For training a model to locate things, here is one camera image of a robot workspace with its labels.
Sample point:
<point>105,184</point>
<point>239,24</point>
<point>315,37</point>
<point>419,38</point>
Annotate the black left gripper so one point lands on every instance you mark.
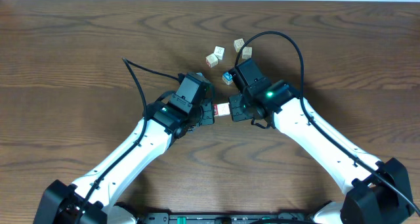
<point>210,111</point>

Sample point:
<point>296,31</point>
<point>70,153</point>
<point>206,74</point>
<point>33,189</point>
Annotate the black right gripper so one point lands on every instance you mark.
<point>237,114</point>

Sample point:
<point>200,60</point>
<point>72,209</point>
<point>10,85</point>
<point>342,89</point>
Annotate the red letter A block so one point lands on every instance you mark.
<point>216,110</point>

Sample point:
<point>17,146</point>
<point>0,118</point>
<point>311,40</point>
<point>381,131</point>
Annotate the plain white block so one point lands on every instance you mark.
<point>223,109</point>

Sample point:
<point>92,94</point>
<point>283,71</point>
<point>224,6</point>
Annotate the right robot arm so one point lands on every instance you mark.
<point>375,191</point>

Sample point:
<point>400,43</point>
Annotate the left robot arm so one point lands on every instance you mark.
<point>92,198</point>

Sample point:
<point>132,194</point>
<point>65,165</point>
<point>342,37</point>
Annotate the blue letter X block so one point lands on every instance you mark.
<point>227,78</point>

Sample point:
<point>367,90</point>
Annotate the red edged white block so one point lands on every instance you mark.
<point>211,60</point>

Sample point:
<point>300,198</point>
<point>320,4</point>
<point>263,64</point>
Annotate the white picture block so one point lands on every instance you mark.
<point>219,52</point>

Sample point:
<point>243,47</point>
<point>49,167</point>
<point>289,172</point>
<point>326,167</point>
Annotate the tan picture block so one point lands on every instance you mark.
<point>246,53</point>

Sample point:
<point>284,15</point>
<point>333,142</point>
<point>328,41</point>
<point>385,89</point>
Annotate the yellow picture block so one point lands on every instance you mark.
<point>238,44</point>

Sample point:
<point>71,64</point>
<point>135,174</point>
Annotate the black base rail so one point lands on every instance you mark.
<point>229,218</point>

